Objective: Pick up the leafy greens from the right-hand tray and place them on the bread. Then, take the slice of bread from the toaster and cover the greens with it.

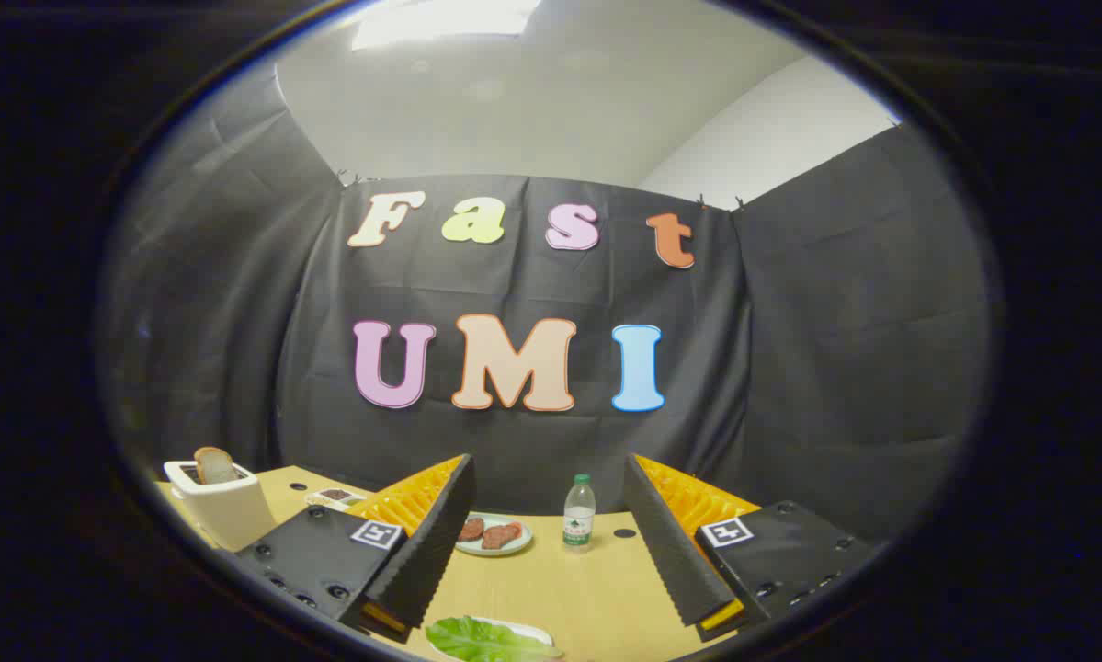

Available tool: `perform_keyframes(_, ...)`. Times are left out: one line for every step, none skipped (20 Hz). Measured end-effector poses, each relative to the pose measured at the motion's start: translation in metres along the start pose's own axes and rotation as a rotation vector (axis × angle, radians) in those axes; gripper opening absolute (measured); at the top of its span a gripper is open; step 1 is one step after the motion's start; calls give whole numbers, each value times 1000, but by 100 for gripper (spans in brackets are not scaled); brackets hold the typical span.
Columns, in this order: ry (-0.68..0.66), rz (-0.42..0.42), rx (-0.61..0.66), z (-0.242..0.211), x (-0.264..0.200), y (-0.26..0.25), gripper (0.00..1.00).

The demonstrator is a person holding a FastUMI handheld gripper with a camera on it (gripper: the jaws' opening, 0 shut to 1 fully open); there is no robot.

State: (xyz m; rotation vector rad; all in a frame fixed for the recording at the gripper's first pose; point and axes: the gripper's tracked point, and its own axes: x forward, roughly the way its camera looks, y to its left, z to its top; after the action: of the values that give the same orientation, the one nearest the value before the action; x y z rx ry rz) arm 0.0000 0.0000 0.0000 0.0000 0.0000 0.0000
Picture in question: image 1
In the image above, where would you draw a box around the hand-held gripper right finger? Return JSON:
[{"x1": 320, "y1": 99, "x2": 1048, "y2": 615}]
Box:
[{"x1": 622, "y1": 453, "x2": 878, "y2": 643}]

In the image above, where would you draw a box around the green lettuce leaf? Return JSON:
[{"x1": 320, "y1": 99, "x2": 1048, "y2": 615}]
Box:
[{"x1": 425, "y1": 616, "x2": 565, "y2": 662}]

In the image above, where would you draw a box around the pale green plate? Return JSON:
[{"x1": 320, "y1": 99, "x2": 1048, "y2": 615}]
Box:
[{"x1": 454, "y1": 512, "x2": 533, "y2": 557}]

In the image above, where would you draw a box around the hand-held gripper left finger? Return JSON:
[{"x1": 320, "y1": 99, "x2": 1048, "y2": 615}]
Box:
[{"x1": 235, "y1": 452, "x2": 478, "y2": 645}]

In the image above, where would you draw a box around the black backdrop cloth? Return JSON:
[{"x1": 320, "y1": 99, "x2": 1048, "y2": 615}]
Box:
[{"x1": 100, "y1": 64, "x2": 993, "y2": 553}]

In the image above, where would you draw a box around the white divided seasoning tray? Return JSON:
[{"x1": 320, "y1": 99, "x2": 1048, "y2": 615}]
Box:
[{"x1": 305, "y1": 487, "x2": 368, "y2": 512}]

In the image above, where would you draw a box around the clear plastic water bottle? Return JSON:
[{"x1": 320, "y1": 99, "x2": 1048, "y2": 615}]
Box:
[{"x1": 562, "y1": 474, "x2": 597, "y2": 553}]

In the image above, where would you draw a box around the ceiling light panel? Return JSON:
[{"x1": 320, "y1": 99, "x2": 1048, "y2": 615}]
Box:
[{"x1": 353, "y1": 0, "x2": 542, "y2": 49}]

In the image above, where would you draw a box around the white bread slice in toaster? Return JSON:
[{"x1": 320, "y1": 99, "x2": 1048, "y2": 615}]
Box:
[{"x1": 194, "y1": 447, "x2": 239, "y2": 485}]

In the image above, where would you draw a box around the white toaster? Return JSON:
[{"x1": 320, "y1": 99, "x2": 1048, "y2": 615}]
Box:
[{"x1": 163, "y1": 458, "x2": 278, "y2": 553}]

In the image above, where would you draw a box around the white plate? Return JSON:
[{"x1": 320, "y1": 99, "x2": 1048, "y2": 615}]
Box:
[{"x1": 426, "y1": 618, "x2": 554, "y2": 662}]

